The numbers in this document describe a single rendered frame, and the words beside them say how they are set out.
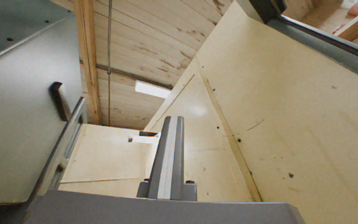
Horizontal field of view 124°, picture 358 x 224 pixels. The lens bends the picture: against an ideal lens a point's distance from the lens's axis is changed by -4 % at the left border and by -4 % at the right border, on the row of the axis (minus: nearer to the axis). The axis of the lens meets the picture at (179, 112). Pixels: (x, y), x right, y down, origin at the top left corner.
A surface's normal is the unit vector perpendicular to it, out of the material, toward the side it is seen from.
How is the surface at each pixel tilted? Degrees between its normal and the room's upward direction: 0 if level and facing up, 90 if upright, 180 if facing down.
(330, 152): 90
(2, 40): 90
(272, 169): 90
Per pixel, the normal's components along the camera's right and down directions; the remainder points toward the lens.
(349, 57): -0.84, -0.22
